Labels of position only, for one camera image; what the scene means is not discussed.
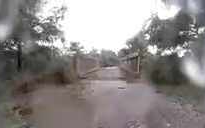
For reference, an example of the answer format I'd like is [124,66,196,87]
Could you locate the brown dirt path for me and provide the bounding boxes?
[9,79,205,128]

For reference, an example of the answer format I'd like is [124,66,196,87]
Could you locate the green bushes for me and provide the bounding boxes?
[0,43,78,86]

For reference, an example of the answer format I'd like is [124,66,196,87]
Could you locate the dark green bush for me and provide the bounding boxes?
[140,53,191,86]

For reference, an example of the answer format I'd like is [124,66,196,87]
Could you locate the row of trees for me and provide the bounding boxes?
[118,0,205,59]

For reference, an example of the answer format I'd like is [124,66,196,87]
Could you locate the large dark-trunked tree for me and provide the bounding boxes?
[0,0,69,74]

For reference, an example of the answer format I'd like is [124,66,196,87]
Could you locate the grass verge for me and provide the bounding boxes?
[0,78,36,128]
[153,81,205,116]

